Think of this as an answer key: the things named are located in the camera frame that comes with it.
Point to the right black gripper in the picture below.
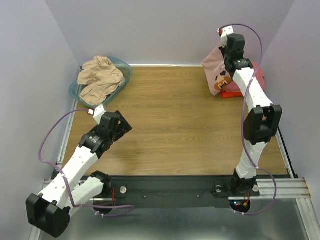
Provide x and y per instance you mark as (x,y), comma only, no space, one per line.
(223,50)

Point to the beige t shirt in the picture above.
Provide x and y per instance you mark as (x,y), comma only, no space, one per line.
(101,78)

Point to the folded orange t shirt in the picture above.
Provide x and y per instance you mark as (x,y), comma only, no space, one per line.
(228,94)

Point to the teal plastic basket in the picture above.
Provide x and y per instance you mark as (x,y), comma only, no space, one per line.
(127,71)

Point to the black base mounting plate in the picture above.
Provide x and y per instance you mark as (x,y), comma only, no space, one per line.
(151,192)

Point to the folded salmon pink t shirt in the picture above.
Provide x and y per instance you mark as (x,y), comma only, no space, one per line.
(260,75)

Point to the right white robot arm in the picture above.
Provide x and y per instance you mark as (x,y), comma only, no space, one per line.
(262,121)

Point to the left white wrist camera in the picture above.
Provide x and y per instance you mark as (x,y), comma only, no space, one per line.
(97,113)

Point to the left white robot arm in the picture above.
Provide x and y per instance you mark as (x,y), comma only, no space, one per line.
(51,210)

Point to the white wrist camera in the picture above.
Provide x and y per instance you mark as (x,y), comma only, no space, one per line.
(97,113)
(223,33)

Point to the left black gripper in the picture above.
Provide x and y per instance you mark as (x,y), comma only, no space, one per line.
(124,124)

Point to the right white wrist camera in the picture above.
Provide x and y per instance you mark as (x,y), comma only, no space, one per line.
(223,33)

